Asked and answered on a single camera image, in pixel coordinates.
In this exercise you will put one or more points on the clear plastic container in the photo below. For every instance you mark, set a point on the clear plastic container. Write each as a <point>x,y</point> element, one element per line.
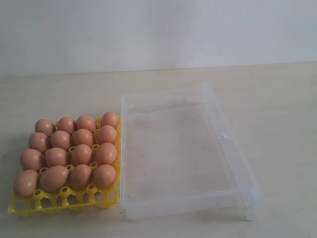
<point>178,155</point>

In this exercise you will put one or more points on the brown egg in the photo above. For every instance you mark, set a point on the brown egg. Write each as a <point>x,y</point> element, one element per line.
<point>32,159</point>
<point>39,141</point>
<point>82,154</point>
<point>107,134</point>
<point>104,176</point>
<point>83,136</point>
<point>61,139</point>
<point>80,177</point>
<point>53,179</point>

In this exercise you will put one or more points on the brown egg second row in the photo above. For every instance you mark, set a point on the brown egg second row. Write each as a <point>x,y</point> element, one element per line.
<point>56,157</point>
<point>106,154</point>

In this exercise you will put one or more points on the brown egg placed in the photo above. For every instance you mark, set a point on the brown egg placed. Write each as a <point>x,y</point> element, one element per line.
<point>45,126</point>
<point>86,122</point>
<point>67,124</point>

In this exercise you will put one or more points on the yellow plastic egg tray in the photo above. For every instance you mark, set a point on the yellow plastic egg tray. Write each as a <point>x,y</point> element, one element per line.
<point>67,198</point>

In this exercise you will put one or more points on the brown egg column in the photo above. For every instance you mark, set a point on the brown egg column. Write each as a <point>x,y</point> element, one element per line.
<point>26,183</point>

